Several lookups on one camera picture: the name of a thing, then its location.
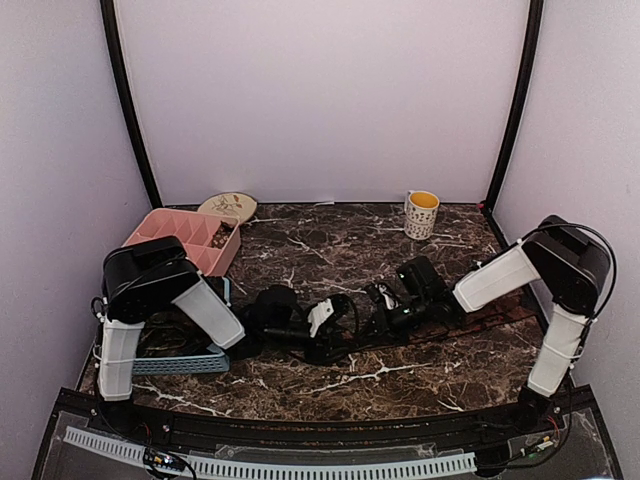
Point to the white slotted cable duct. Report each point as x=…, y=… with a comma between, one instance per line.
x=201, y=467

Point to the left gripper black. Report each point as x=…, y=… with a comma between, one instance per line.
x=320, y=350

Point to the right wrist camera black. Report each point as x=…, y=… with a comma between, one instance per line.
x=421, y=280

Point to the blue perforated plastic basket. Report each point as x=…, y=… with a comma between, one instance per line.
x=207, y=305

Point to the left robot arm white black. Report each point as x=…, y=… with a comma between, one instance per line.
x=145, y=279

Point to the brown red patterned tie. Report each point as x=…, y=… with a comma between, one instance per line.
x=513, y=308

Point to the left black frame post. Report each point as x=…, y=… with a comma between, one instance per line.
x=125, y=96

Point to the black front rail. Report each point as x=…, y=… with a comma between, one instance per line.
x=184, y=431

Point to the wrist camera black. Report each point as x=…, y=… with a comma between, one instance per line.
x=278, y=307
x=421, y=280

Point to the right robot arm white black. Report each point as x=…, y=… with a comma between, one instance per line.
x=573, y=263

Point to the beige floral plate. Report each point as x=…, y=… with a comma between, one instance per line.
x=238, y=205

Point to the pink divided organizer tray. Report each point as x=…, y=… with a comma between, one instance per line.
x=194, y=230

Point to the rolled tie in tray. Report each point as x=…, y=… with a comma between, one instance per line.
x=223, y=236

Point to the white mug yellow inside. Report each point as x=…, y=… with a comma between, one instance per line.
x=420, y=214

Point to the right black frame post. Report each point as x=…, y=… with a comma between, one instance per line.
x=521, y=88

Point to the black frame post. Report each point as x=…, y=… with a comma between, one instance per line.
x=521, y=88
x=125, y=96

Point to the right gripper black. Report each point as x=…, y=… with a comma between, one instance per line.
x=381, y=320

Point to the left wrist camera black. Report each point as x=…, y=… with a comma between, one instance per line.
x=278, y=307

